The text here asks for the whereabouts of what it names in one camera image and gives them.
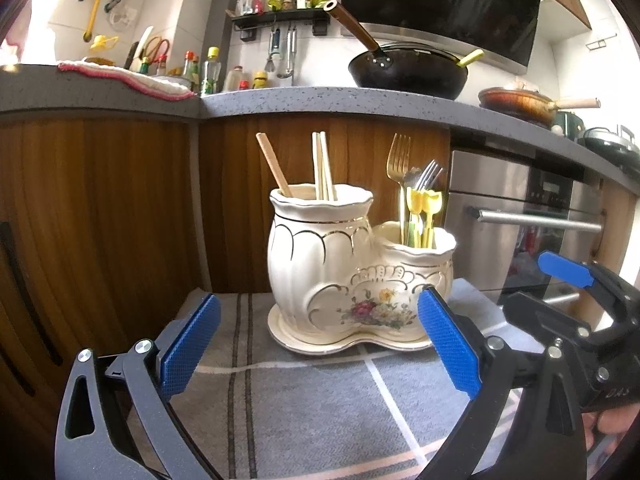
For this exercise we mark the red capped sauce bottle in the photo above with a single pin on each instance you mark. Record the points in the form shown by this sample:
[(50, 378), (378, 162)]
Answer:
[(189, 67)]

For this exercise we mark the small yellow lidded jar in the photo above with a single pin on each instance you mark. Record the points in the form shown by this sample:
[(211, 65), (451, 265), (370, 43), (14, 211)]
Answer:
[(260, 80)]

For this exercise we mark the person's right hand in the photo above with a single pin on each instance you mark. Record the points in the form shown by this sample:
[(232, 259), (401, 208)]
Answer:
[(607, 422)]

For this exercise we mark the pink-edged white towel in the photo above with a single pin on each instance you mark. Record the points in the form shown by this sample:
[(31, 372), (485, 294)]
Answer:
[(125, 77)]

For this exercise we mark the wooden chopstick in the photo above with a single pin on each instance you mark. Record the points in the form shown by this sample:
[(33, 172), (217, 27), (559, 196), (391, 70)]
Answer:
[(326, 165), (317, 165)]

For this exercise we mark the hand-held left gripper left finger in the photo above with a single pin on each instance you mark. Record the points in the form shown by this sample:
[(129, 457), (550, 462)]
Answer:
[(192, 340)]

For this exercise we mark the black range hood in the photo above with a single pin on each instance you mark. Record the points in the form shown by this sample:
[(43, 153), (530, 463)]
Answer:
[(450, 0)]

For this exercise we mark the copper frying pan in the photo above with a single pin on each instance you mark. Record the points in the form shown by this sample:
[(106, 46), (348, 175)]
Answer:
[(515, 102)]

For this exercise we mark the black pot with lid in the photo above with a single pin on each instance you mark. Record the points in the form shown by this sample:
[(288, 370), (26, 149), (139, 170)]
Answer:
[(610, 141)]

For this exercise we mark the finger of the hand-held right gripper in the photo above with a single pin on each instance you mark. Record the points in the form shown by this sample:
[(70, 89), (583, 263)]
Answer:
[(565, 267), (535, 312)]

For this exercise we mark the green pot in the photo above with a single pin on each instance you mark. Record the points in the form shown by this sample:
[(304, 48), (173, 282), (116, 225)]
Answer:
[(570, 122)]

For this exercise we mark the oil bottle yellow cap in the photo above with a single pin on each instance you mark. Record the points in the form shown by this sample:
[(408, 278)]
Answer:
[(214, 72)]

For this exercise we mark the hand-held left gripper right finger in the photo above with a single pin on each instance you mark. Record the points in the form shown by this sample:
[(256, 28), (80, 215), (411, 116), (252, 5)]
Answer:
[(447, 345)]

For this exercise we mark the black wall spice rack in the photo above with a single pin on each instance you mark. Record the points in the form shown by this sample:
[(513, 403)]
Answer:
[(280, 17)]

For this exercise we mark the cream ceramic utensil holder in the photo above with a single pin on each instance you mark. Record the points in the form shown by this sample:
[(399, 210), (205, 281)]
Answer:
[(300, 260)]

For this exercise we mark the grey speckled kitchen countertop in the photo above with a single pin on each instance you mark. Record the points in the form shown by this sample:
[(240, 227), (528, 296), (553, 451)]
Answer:
[(300, 97)]

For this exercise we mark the stainless steel oven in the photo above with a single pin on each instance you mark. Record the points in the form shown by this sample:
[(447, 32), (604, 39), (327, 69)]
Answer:
[(500, 185)]

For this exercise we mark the white plastic bottle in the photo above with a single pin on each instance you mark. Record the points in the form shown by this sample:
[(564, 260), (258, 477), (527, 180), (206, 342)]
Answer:
[(232, 79)]

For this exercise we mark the gold metal fork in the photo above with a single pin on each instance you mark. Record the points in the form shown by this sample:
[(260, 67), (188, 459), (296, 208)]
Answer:
[(398, 160)]

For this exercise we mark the large silver fork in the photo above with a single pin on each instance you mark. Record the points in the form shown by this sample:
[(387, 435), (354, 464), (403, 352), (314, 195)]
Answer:
[(429, 175)]

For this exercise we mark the yellow plastic fork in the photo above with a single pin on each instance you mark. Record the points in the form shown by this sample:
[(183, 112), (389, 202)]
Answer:
[(413, 200)]

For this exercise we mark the hanging metal spatula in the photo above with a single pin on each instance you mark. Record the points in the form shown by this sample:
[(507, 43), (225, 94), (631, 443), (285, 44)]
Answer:
[(271, 55)]

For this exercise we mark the grey plaid cloth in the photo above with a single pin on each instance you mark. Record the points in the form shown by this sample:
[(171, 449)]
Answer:
[(310, 410)]

